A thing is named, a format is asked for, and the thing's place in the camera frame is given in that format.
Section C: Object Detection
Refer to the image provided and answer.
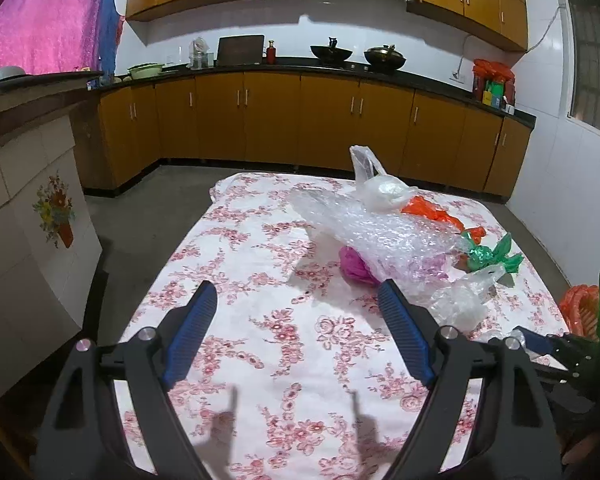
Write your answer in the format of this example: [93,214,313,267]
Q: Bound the magenta plastic bag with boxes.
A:
[338,246,379,286]

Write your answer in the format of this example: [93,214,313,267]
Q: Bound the other arm black gripper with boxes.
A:
[513,277,600,405]

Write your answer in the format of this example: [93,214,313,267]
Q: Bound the red plastic trash basket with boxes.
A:
[558,285,600,341]

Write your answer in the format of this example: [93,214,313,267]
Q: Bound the lower wooden kitchen cabinets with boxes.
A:
[70,58,535,197]

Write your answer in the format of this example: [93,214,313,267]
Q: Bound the small clear plastic bag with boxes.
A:
[416,263,506,333]

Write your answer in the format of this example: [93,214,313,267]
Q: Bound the dark green plastic bag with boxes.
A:
[462,232,524,274]

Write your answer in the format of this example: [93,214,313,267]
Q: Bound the flower decal tiled counter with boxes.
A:
[0,72,102,397]

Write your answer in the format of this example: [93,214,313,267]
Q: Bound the floral pink white tablecloth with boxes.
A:
[111,171,571,480]

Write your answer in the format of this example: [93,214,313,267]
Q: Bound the clear bubble wrap sheet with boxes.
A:
[289,190,468,297]

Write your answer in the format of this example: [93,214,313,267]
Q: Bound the small orange plastic bag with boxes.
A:
[401,195,486,244]

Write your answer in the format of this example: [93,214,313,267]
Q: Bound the red bag on counter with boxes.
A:
[472,58,515,110]

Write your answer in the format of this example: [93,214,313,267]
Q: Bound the green pot on counter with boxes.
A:
[128,63,163,80]

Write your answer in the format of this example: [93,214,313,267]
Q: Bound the black wok with lid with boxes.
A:
[364,44,406,74]

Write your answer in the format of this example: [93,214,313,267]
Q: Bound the window with grille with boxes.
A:
[558,0,600,136]

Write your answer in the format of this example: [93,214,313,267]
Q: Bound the clear jar on counter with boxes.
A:
[189,37,214,70]

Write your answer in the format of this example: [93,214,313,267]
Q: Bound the dark cutting board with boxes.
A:
[216,35,264,67]

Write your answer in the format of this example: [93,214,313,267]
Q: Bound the pink sparkly curtain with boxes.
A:
[0,0,124,76]

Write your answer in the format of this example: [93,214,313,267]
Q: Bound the black wok left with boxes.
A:
[310,37,352,66]

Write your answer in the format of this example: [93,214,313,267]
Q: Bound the red bottle on counter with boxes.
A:
[265,39,276,65]

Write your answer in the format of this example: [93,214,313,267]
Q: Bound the white plastic bag with handles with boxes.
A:
[349,145,418,212]

